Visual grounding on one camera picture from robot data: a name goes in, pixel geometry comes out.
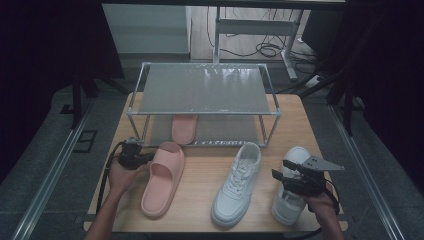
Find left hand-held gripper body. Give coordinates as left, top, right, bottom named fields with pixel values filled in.
left=117, top=137, right=146, bottom=170

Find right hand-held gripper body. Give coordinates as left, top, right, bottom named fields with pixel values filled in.
left=283, top=155, right=346, bottom=198

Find white sneaker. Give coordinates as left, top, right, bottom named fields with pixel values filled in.
left=210, top=142, right=262, bottom=229
left=271, top=145, right=313, bottom=226

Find pink slipper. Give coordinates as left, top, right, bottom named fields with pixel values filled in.
left=171, top=114, right=199, bottom=146
left=140, top=141, right=186, bottom=220

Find metal shoe rack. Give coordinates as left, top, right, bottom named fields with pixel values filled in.
left=126, top=61, right=283, bottom=149

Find person's right hand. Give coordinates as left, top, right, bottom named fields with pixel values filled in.
left=302, top=188, right=336, bottom=219

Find person's left hand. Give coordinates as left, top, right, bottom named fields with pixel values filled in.
left=108, top=156, right=149, bottom=201

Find black metal stand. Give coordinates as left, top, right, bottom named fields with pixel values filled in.
left=59, top=66, right=131, bottom=131
left=276, top=66, right=368, bottom=138

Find white power strip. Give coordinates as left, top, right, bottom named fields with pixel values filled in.
left=304, top=74, right=325, bottom=89

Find white cabinet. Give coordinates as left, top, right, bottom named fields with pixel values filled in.
left=101, top=3, right=193, bottom=56

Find dark box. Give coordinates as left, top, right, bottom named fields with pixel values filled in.
left=301, top=9, right=338, bottom=62

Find dark curtain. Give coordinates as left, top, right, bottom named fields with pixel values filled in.
left=333, top=0, right=424, bottom=193
left=0, top=0, right=125, bottom=183

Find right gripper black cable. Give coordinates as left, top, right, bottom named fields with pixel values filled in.
left=283, top=179, right=342, bottom=240

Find grey floor rail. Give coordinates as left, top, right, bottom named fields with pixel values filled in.
left=328, top=104, right=406, bottom=240
left=9, top=99, right=95, bottom=240

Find grey table bracket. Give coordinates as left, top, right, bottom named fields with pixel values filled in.
left=74, top=214, right=94, bottom=225

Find black floor cables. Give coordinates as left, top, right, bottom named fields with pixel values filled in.
left=206, top=6, right=318, bottom=64

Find white desk frame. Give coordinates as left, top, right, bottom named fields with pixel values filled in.
left=213, top=6, right=305, bottom=82

